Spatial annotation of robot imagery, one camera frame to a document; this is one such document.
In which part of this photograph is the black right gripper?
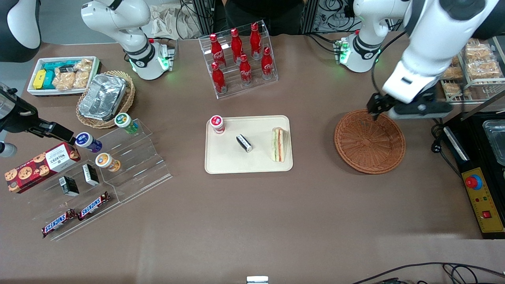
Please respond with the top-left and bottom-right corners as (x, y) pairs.
(0, 85), (76, 145)

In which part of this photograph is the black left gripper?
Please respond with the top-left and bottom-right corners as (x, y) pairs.
(367, 87), (448, 121)

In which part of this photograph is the triangular sandwich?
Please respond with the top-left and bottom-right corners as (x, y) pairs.
(271, 127), (285, 163)

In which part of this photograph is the round brown wicker basket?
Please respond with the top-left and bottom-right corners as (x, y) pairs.
(334, 109), (406, 175)

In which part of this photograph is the aluminium foil tray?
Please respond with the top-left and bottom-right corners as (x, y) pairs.
(78, 74), (127, 121)

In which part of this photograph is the light woven wicker basket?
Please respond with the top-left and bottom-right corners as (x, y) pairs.
(76, 71), (136, 129)

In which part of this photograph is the metal appliance tray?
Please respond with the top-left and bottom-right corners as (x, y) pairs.
(482, 120), (505, 166)

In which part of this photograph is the beige plastic tray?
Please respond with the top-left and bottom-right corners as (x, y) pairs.
(204, 115), (294, 174)

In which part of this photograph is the blue-lid small jar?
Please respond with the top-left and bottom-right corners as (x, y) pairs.
(75, 132), (103, 153)

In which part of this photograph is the red cookie box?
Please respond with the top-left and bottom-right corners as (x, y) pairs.
(4, 142), (81, 194)

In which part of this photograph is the white plastic bin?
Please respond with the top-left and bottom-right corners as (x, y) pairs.
(27, 56), (101, 97)

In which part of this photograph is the small black box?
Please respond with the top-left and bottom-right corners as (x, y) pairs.
(82, 164), (100, 186)
(59, 176), (80, 197)
(236, 134), (253, 153)

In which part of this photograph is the short teal snack box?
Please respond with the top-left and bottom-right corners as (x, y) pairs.
(41, 70), (56, 90)

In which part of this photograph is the orange-lid small jar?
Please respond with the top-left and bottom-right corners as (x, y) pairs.
(95, 153), (121, 172)

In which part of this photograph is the yellow snack box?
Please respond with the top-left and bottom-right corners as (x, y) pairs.
(33, 69), (47, 90)

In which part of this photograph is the green-lid small jar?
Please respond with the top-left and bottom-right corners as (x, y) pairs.
(114, 113), (139, 135)

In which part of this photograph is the long teal snack box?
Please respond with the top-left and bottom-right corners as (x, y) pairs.
(43, 61), (77, 72)

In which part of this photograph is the Snickers chocolate bar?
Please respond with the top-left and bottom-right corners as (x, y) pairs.
(41, 209), (77, 239)
(77, 191), (111, 221)

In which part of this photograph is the clear acrylic stepped display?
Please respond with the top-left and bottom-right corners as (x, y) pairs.
(28, 118), (173, 242)

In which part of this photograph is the grey metal bar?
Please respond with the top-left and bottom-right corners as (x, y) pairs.
(460, 90), (505, 121)

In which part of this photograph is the red emergency stop button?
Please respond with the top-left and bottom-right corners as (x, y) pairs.
(465, 174), (483, 191)

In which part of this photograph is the red cola bottle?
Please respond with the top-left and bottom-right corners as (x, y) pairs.
(261, 47), (274, 80)
(231, 28), (244, 63)
(250, 22), (262, 60)
(209, 34), (226, 67)
(211, 62), (228, 94)
(239, 54), (253, 86)

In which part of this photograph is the yellow panel control box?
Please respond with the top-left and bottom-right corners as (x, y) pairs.
(460, 166), (505, 240)

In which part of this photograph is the clear acrylic bottle rack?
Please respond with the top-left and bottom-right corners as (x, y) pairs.
(198, 20), (279, 99)

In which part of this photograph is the beige crumpled cloth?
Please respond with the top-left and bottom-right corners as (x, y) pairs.
(149, 3), (202, 40)

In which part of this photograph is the red-lid small jar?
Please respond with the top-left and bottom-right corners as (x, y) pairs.
(209, 115), (226, 135)

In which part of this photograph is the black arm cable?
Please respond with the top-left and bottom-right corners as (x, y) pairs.
(371, 31), (408, 95)

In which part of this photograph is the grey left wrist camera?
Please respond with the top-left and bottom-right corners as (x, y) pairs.
(389, 101), (453, 119)

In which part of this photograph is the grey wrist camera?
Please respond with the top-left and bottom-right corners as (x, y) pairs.
(389, 101), (453, 119)
(0, 142), (18, 158)

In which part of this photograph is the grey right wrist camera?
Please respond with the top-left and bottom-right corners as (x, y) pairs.
(0, 142), (18, 158)

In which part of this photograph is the black power cable with plug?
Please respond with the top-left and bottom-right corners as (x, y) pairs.
(430, 118), (463, 186)

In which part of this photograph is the white wire rack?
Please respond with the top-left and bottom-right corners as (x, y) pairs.
(440, 35), (505, 105)

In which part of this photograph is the tangle of black cables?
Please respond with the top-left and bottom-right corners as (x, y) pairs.
(304, 0), (355, 34)

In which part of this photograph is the black metal frame post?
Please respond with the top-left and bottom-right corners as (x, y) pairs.
(192, 0), (215, 38)
(302, 0), (320, 34)

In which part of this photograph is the black floor cable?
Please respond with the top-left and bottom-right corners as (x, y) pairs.
(351, 262), (505, 284)

